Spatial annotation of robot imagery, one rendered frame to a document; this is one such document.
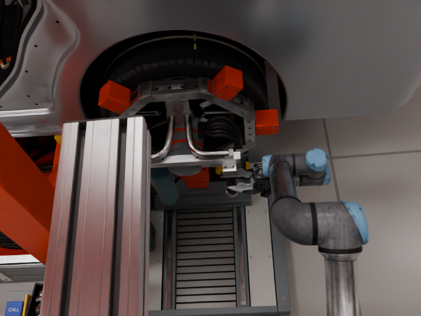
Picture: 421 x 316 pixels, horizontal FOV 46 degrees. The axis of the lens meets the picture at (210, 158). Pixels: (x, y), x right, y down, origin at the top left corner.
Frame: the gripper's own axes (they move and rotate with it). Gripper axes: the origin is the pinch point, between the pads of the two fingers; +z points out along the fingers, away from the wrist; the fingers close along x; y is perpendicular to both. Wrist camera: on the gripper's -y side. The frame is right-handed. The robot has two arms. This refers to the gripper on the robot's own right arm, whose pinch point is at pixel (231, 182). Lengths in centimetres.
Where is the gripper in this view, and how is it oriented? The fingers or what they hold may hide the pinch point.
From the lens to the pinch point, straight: 182.6
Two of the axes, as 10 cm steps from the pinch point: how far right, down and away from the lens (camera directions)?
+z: -10.0, 0.6, 0.7
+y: -0.9, -4.9, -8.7
